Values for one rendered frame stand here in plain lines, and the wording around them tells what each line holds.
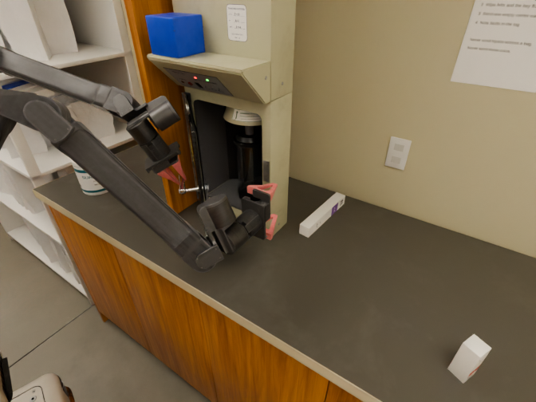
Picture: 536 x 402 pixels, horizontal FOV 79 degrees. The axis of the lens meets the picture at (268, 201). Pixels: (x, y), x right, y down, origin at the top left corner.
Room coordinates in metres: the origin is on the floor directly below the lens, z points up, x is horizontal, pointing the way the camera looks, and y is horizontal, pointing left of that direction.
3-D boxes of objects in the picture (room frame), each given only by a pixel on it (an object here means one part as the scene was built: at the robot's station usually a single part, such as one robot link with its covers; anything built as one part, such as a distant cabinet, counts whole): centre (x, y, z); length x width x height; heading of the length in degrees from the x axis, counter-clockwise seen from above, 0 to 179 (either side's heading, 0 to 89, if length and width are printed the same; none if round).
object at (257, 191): (0.66, 0.01, 1.23); 0.09 x 0.07 x 0.07; 146
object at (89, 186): (1.17, 0.72, 1.02); 0.13 x 0.13 x 0.15
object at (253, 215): (0.60, 0.05, 1.20); 0.07 x 0.07 x 0.10; 56
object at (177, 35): (0.93, 0.24, 1.56); 0.10 x 0.10 x 0.09; 56
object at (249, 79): (0.88, 0.16, 1.46); 0.32 x 0.12 x 0.10; 56
